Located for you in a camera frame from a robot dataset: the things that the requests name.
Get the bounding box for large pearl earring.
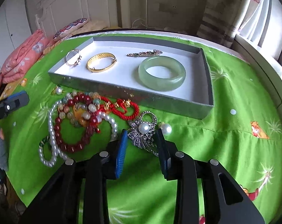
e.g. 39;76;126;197
158;122;172;136

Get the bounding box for silver rhinestone pearl brooch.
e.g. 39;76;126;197
128;110;159;157

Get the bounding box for red braided cord bracelet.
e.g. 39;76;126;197
99;95;141;122

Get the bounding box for dark red bead bracelet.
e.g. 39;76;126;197
53;93;102;154

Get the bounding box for pastel multicolour bead bracelet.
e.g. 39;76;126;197
57;90;102;127

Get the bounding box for white pearl necklace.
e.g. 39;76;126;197
38;93;119;168

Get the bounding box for pale green jade bangle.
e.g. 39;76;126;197
138;56;186;91

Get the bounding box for gold hoop rings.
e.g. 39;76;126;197
64;49;83;67

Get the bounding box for gold mesh bangle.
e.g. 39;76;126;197
86;53;117;73

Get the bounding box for flower safety pin brooch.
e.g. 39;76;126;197
126;50;163;58

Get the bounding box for grey gloved hand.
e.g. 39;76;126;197
0;128;8;171

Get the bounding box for pink folded quilt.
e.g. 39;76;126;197
0;29;49;83

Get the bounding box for green patterned tablecloth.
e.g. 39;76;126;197
0;34;282;223

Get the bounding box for white wardrobe door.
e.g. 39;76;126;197
0;0;32;69

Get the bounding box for grey shallow cardboard tray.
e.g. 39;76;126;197
48;36;214;119

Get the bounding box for embroidered blue red pillow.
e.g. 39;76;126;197
53;18;89;41

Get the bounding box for yellow orange pillow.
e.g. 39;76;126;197
42;20;108;56

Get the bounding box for white wooden headboard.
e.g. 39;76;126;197
35;0;131;38

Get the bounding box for striped printed curtain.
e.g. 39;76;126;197
196;0;269;48

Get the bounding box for white floor lamp pole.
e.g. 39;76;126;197
145;0;149;29

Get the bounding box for white charging cable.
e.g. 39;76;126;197
131;17;149;30

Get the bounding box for beige wall socket plate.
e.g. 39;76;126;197
158;3;182;15

